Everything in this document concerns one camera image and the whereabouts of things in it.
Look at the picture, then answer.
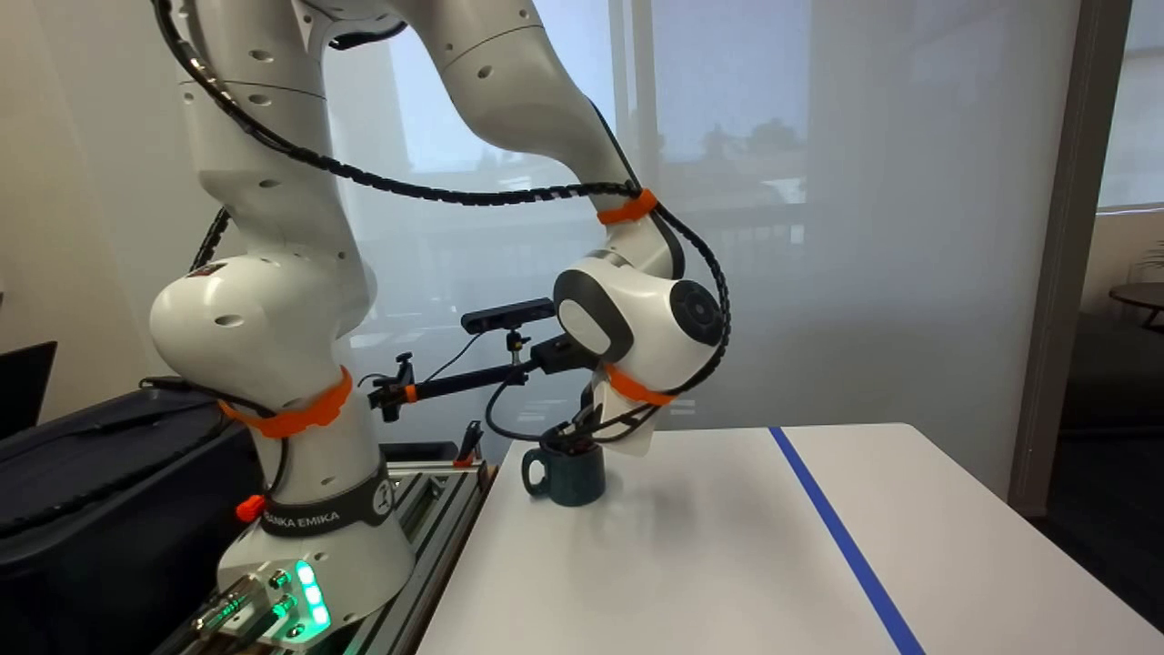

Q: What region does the dark flat screen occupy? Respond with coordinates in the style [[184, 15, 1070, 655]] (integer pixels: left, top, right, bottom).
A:
[[0, 339, 60, 443]]

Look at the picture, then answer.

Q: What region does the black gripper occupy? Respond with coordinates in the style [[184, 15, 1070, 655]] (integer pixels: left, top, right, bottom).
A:
[[545, 405, 635, 457]]

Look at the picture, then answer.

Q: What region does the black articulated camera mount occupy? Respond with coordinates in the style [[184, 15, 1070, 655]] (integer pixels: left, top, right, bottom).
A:
[[364, 328, 540, 426]]

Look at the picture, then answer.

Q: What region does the small red knob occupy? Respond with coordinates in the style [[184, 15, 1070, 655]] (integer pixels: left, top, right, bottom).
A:
[[231, 488, 273, 526]]

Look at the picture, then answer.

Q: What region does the black stereo bar camera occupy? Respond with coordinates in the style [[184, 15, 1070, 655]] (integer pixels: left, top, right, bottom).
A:
[[459, 294, 564, 339]]

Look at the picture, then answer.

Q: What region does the black red mount clamp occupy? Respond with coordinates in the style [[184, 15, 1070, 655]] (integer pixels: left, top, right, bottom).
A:
[[447, 415, 492, 471]]

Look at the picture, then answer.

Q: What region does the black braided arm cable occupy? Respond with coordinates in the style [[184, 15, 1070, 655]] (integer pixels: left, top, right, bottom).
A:
[[149, 0, 739, 405]]

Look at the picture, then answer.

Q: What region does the brown window frame post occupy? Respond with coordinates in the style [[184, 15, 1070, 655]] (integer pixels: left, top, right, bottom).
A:
[[1006, 0, 1139, 525]]

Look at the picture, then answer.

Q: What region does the black soft equipment case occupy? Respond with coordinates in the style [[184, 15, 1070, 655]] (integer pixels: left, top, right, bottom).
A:
[[0, 389, 269, 655]]

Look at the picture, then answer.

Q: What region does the round dark side table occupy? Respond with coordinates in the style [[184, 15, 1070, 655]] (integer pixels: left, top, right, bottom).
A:
[[1106, 278, 1164, 334]]

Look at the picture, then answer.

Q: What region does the long blue tape strip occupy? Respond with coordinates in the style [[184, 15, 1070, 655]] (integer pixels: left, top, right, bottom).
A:
[[762, 420, 931, 655]]

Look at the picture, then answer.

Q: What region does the orange strap on forearm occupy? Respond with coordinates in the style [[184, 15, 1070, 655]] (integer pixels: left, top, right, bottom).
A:
[[594, 186, 664, 230]]

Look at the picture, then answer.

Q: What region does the dark teal mug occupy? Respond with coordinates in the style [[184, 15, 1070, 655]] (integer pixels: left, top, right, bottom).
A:
[[517, 431, 606, 510]]

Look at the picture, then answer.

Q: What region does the orange strap on wrist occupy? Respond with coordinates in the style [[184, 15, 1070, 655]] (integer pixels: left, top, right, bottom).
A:
[[595, 358, 681, 409]]

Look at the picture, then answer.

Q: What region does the green lit base block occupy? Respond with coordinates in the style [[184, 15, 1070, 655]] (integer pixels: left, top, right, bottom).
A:
[[184, 553, 338, 646]]

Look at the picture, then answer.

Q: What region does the orange strap on arm shoulder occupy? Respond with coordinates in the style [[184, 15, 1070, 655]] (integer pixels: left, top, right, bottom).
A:
[[214, 368, 358, 443]]

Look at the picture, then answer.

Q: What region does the aluminium profile base frame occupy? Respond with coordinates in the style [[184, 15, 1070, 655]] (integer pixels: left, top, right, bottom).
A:
[[157, 441, 503, 655]]

